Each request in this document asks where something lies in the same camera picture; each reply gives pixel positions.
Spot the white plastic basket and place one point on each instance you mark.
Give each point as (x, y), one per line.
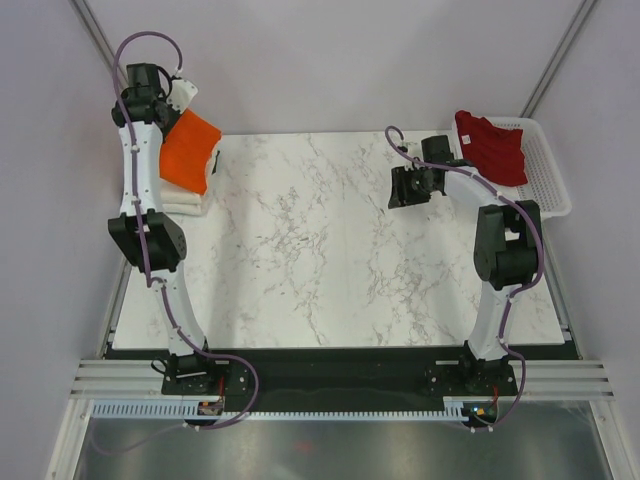
(544, 180)

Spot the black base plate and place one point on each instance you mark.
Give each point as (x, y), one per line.
(359, 401)

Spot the folded white t shirt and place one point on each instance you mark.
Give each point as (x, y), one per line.
(178, 200)

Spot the aluminium rail frame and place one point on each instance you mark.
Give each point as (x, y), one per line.
(568, 380)

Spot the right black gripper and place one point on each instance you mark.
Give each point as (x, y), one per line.
(400, 178)

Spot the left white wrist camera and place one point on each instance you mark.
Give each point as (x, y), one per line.
(181, 94)

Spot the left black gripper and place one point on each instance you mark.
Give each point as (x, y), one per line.
(174, 117)

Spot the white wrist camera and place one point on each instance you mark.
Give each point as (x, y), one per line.
(181, 94)
(409, 148)

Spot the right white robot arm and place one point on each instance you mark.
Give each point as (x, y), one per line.
(508, 253)

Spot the orange t shirt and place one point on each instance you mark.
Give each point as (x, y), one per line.
(186, 152)

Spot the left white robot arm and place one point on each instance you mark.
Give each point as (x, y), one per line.
(148, 238)

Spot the white slotted cable duct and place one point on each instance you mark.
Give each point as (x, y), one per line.
(200, 410)

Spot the red t shirt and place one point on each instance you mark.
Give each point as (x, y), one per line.
(495, 152)

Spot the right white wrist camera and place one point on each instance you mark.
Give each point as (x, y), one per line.
(409, 148)

